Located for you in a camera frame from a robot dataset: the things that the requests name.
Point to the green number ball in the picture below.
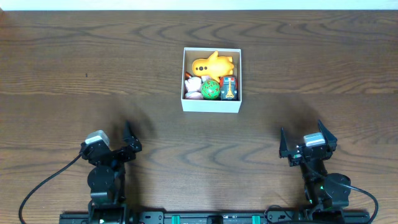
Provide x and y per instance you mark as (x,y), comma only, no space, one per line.
(210,90)

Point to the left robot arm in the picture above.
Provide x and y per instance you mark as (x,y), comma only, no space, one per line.
(107,179)

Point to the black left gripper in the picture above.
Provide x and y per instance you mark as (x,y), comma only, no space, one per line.
(117,154)

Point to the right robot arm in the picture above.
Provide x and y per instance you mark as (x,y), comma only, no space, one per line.
(325,192)

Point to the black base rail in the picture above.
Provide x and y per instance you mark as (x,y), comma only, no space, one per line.
(270,216)

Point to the pink pig toy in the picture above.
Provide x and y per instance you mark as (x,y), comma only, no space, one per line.
(192,87)

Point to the orange duck toy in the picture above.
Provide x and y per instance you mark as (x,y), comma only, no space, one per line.
(214,66)

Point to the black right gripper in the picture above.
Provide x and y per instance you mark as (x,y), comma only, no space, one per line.
(295,158)

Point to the white cardboard box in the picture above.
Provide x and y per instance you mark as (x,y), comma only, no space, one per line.
(212,106)

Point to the red toy fire truck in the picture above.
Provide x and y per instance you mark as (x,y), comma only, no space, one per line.
(229,91)

